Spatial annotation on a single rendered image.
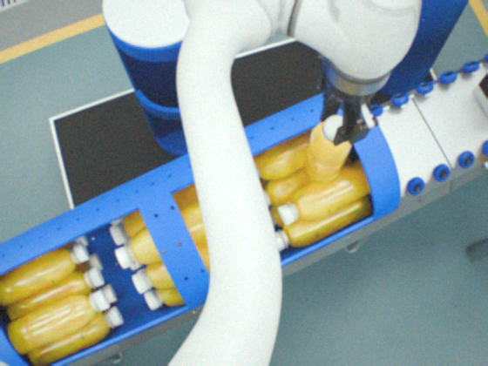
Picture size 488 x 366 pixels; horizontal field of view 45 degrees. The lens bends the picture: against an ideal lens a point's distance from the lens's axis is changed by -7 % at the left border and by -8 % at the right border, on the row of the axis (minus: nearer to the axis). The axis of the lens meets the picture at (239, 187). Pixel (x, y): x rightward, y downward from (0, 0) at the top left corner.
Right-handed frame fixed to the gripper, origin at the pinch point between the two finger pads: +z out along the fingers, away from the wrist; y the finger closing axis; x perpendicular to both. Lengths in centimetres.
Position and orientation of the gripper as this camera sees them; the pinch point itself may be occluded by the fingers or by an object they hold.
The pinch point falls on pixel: (336, 121)
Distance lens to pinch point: 99.8
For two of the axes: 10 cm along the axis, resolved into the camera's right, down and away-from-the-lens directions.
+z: 0.2, 2.6, 9.7
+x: -9.0, 4.3, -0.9
